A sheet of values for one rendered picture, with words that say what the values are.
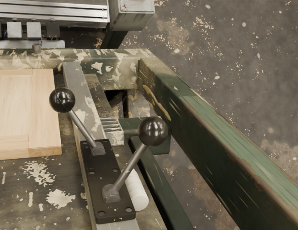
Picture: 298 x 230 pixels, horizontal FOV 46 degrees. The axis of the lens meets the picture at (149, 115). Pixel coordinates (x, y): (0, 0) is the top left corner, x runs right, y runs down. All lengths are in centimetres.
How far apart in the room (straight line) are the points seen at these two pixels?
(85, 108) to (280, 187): 42
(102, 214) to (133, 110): 80
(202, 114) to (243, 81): 161
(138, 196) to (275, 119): 196
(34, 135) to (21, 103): 18
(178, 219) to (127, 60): 65
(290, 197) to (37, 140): 44
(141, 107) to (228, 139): 62
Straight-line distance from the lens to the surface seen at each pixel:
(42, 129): 72
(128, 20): 122
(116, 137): 68
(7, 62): 111
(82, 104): 78
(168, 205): 63
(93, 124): 68
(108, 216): 44
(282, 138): 243
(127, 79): 115
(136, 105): 122
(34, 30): 128
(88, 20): 188
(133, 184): 53
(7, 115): 80
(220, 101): 223
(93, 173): 52
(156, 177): 70
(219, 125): 69
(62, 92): 52
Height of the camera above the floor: 197
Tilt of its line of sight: 73 degrees down
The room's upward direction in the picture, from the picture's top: 67 degrees clockwise
